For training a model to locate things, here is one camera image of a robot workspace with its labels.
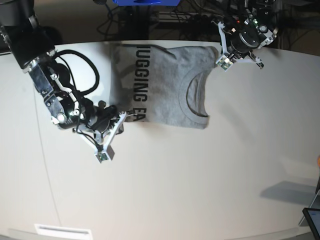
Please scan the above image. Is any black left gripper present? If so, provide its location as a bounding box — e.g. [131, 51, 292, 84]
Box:
[227, 44, 263, 65]

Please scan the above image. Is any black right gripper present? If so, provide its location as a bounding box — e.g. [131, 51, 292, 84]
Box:
[92, 100, 120, 138]

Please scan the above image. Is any grey T-shirt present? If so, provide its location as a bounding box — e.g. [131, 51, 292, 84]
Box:
[108, 44, 218, 129]

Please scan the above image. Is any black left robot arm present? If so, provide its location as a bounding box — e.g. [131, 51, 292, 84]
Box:
[216, 0, 279, 71]

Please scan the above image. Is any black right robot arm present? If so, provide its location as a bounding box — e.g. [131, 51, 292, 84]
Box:
[0, 0, 121, 138]

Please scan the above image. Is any white power strip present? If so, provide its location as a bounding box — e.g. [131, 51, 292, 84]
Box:
[155, 11, 244, 25]

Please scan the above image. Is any blue plastic base block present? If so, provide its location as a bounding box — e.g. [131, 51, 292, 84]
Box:
[112, 0, 180, 7]

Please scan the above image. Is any white label strip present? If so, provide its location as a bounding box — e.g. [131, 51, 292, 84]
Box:
[34, 224, 92, 240]

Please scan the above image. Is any black tablet with stand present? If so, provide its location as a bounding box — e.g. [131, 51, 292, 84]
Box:
[299, 179, 320, 240]

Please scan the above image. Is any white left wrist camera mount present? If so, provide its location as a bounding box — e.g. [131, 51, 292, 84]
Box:
[215, 21, 264, 71]

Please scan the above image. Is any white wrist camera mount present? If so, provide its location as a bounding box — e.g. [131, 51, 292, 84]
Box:
[73, 110, 135, 163]
[215, 21, 264, 71]

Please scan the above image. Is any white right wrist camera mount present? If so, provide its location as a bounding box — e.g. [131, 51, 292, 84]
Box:
[73, 110, 135, 163]

